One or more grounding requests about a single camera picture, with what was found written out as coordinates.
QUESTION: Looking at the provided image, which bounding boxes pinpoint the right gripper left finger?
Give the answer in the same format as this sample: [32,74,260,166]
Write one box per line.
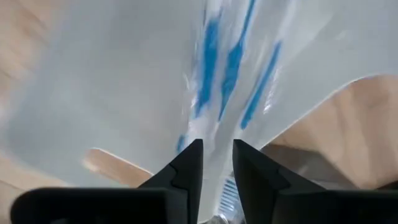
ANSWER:
[138,138,205,224]

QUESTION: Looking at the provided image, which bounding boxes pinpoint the white plastic bin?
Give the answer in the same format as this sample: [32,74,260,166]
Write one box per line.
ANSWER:
[0,0,398,224]

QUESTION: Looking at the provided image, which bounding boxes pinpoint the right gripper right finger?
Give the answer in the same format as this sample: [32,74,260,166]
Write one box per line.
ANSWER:
[232,138,324,224]

